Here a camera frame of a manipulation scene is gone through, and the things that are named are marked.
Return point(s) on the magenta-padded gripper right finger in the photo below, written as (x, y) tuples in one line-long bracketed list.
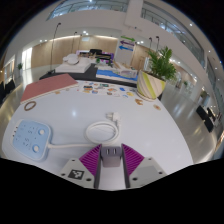
[(132, 160)]

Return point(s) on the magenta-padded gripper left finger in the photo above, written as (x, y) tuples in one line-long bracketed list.
[(90, 160)]

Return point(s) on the light blue power strip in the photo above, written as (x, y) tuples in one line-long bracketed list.
[(31, 138)]

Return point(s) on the colourful small cards cluster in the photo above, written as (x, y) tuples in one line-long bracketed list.
[(100, 89)]

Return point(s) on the potted plant in striped pot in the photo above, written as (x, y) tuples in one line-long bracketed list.
[(150, 86)]

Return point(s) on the black display platform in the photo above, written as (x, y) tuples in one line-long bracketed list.
[(86, 76)]

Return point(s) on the pink flat board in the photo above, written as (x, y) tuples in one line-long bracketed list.
[(48, 86)]

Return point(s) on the blue mat on platform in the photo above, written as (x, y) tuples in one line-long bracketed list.
[(110, 74)]

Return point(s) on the white architectural model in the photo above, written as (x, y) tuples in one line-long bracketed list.
[(73, 67)]

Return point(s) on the black digital piano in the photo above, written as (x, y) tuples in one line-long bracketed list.
[(96, 52)]

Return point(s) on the black draped tables group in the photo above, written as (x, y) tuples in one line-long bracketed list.
[(7, 88)]

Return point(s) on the white sign with arrows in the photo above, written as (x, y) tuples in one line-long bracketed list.
[(125, 50)]

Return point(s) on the small distant potted plant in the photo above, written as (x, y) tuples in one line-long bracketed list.
[(19, 66)]

